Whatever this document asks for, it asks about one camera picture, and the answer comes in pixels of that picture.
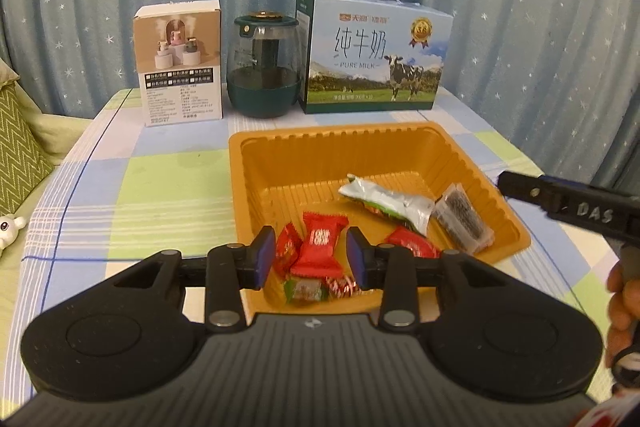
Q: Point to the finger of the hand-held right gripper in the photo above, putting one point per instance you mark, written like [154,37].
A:
[575,207]

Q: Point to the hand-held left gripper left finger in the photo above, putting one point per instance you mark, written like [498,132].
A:
[262,257]

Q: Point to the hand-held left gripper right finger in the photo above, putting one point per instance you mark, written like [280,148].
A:
[356,257]

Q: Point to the small red snack packet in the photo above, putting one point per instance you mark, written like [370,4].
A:
[412,244]
[287,252]

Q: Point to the red twist-wrapped candy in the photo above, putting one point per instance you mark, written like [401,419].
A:
[342,286]

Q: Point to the large red snack packet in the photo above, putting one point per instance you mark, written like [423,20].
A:
[320,247]

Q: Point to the green candy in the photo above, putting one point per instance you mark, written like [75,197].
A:
[305,289]

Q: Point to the silver snack packet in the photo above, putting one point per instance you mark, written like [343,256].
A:
[385,202]

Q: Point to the orange plastic tray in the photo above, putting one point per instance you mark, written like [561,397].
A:
[300,167]

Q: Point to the black sesame bar packet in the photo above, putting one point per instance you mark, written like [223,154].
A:
[460,217]

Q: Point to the person's right hand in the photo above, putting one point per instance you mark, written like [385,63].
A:
[622,307]

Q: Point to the red and white clothing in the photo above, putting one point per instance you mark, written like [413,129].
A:
[607,412]

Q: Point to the checked tablecloth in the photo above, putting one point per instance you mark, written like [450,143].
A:
[150,187]

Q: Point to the dark green humidifier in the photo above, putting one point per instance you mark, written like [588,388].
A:
[262,72]

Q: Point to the milk carton box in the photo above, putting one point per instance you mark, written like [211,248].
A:
[370,57]

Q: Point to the white product box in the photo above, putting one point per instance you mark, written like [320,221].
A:
[180,67]

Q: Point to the light green sofa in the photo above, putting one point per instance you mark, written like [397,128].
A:
[62,132]

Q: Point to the white rabbit toy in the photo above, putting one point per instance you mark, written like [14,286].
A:
[11,232]

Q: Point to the green chevron cushion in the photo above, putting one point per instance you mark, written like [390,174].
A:
[22,147]

